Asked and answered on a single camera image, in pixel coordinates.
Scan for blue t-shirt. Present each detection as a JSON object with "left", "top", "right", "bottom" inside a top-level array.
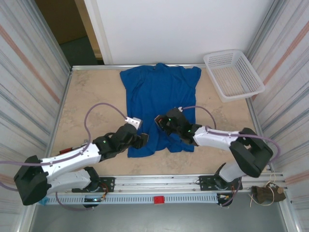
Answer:
[{"left": 120, "top": 62, "right": 202, "bottom": 158}]

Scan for black controller board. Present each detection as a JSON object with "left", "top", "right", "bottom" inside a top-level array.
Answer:
[
  {"left": 216, "top": 193, "right": 234, "bottom": 208},
  {"left": 83, "top": 197, "right": 107, "bottom": 209}
]

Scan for white plastic basket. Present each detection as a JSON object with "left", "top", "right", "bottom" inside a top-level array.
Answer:
[{"left": 203, "top": 49, "right": 266, "bottom": 103}]

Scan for brown cloth pouch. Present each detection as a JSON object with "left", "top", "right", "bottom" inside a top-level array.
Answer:
[{"left": 250, "top": 182, "right": 287, "bottom": 207}]

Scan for brown wooden door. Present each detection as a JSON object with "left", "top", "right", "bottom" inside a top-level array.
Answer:
[{"left": 35, "top": 0, "right": 101, "bottom": 60}]

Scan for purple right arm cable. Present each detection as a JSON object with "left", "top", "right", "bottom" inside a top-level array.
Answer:
[{"left": 183, "top": 105, "right": 281, "bottom": 171}]

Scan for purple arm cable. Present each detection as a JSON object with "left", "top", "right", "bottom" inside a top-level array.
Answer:
[
  {"left": 183, "top": 105, "right": 281, "bottom": 171},
  {"left": 0, "top": 103, "right": 127, "bottom": 211}
]

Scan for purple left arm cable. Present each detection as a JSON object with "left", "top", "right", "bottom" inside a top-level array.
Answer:
[{"left": 0, "top": 103, "right": 127, "bottom": 211}]

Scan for aluminium mounting rail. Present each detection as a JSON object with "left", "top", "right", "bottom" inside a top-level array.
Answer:
[{"left": 28, "top": 170, "right": 290, "bottom": 194}]

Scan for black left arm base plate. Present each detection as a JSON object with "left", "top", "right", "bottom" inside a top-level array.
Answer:
[{"left": 71, "top": 177, "right": 115, "bottom": 193}]

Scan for white slotted cable duct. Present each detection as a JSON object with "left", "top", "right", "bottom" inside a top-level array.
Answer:
[{"left": 45, "top": 193, "right": 219, "bottom": 205}]

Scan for red-handled pliers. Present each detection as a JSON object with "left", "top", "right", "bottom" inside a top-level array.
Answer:
[{"left": 59, "top": 138, "right": 89, "bottom": 155}]

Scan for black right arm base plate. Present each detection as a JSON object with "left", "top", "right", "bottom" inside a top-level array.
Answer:
[{"left": 198, "top": 175, "right": 243, "bottom": 191}]

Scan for aluminium table frame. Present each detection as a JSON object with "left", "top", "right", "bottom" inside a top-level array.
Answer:
[{"left": 40, "top": 63, "right": 273, "bottom": 176}]

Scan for white door frame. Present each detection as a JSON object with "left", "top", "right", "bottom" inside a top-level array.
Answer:
[{"left": 83, "top": 0, "right": 114, "bottom": 65}]

